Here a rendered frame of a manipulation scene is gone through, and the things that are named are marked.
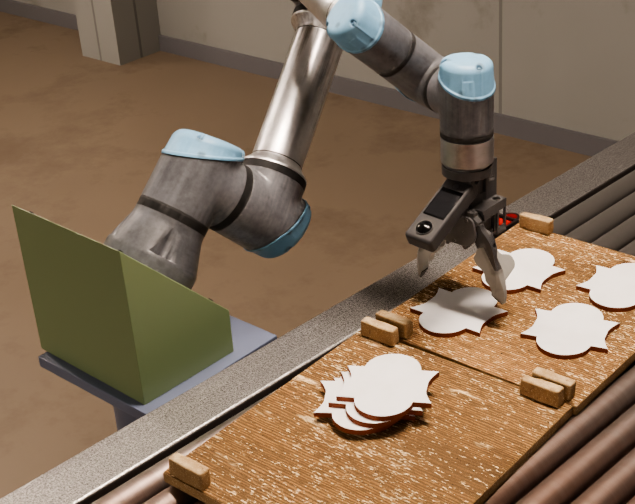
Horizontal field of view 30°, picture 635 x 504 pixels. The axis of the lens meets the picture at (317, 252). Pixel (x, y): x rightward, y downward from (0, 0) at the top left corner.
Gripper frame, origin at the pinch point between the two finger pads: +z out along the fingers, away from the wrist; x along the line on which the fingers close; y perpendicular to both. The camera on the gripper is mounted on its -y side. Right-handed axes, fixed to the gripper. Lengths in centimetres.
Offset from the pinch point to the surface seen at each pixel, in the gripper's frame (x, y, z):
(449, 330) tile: -2.4, -5.6, 2.9
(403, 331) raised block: 2.4, -10.2, 2.6
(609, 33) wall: 111, 253, 40
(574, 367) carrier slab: -21.2, -2.6, 3.8
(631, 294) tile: -18.8, 18.1, 2.3
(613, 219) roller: -1.7, 44.4, 4.6
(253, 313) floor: 142, 94, 94
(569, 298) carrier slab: -11.2, 13.2, 3.3
